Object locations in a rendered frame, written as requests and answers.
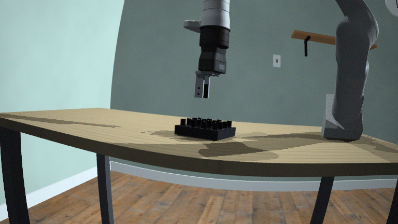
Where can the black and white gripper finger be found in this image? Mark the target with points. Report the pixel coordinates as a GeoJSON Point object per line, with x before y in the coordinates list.
{"type": "Point", "coordinates": [199, 85]}
{"type": "Point", "coordinates": [207, 83]}

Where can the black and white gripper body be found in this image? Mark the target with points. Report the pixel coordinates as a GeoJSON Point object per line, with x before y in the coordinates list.
{"type": "Point", "coordinates": [214, 29]}

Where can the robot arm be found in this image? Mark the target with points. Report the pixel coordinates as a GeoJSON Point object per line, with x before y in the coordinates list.
{"type": "Point", "coordinates": [355, 35]}

